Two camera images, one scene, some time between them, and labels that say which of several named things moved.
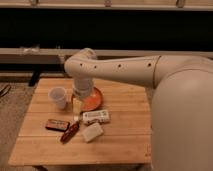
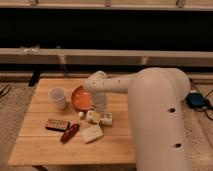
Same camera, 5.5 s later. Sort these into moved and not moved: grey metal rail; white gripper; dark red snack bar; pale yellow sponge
Moved: white gripper
Not moved: dark red snack bar; grey metal rail; pale yellow sponge
